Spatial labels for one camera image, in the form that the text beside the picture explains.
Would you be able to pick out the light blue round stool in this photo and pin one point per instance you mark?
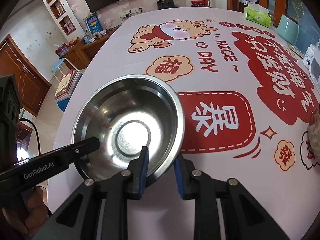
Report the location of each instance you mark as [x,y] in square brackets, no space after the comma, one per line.
[58,66]

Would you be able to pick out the small stainless steel bowl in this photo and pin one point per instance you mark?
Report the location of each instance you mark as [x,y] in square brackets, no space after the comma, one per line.
[314,132]

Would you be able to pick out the wooden low cabinet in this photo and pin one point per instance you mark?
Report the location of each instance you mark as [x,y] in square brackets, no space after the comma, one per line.
[80,55]

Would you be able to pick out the printed white red tablecloth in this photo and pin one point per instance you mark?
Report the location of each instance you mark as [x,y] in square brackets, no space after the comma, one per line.
[247,101]

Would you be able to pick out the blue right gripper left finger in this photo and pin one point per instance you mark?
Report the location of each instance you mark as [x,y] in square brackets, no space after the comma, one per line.
[142,169]

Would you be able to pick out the person's left hand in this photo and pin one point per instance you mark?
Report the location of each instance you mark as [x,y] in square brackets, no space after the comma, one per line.
[26,218]

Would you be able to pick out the blue plastic stool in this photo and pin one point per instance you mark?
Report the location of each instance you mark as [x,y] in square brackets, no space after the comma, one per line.
[62,103]

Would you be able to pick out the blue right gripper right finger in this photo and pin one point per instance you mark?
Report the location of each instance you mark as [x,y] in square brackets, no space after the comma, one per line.
[179,175]

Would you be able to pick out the dark green air fryer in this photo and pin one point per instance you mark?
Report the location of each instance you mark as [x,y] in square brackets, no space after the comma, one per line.
[165,4]

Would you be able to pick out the white medicine bottle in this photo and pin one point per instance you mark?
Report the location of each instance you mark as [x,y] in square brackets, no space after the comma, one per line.
[308,56]

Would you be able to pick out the green tissue pack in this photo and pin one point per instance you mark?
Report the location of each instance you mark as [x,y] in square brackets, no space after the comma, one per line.
[258,14]

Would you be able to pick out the stack of books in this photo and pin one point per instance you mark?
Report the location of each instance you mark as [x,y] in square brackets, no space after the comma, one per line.
[67,85]

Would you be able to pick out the brown wooden door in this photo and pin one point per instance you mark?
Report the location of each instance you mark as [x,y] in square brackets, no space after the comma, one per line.
[32,86]

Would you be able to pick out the wide stainless steel bowl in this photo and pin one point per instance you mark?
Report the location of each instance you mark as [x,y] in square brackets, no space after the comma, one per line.
[126,114]

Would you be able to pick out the white clear-lid sterilizer box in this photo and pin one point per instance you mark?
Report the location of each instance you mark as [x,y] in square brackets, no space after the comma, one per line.
[314,69]

